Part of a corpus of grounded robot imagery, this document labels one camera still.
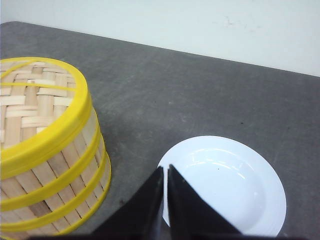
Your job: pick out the woven bamboo steamer lid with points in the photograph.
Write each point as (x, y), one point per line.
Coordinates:
(45, 104)

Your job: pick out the white plate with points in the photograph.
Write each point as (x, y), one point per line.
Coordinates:
(234, 180)

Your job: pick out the bamboo steamer basket three buns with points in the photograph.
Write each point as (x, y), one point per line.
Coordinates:
(42, 219)

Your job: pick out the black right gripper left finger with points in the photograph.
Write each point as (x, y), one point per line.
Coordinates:
(142, 214)

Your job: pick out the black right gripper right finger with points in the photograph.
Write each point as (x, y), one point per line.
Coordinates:
(189, 214)

